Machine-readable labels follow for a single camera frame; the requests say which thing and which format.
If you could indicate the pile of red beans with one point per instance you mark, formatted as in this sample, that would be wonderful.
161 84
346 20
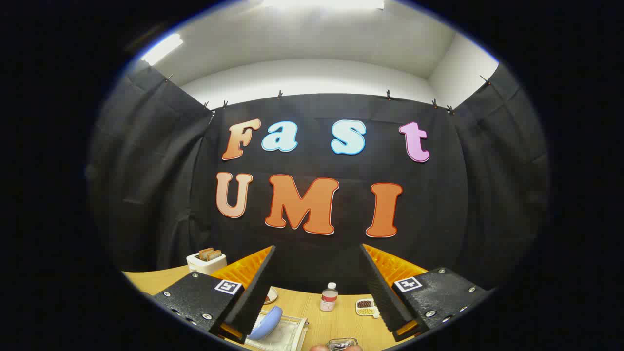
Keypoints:
364 303

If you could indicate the clear bottle with red label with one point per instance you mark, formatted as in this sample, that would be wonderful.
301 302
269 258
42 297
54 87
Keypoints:
328 300

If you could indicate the white toaster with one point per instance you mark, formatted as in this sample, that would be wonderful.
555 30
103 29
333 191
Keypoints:
204 265

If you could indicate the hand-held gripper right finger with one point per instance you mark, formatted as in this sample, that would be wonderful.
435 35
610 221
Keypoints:
380 292

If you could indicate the white drip tray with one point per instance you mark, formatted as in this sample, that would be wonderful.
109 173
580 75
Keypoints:
285 339

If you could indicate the toast slice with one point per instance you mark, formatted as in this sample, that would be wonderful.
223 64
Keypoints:
215 255
205 253

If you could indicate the white divided dish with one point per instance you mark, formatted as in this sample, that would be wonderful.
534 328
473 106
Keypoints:
365 308

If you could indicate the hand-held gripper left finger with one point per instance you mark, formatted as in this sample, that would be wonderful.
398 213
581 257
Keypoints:
261 287

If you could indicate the beige oval plate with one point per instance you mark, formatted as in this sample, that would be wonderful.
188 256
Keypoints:
273 295

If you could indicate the pile of yellow beans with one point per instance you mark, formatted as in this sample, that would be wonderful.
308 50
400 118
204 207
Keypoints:
366 311

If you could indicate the ceiling light panel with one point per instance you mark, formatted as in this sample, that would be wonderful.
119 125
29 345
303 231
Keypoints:
162 48

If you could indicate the blue plate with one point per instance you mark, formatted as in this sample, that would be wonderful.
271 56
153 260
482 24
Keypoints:
267 324

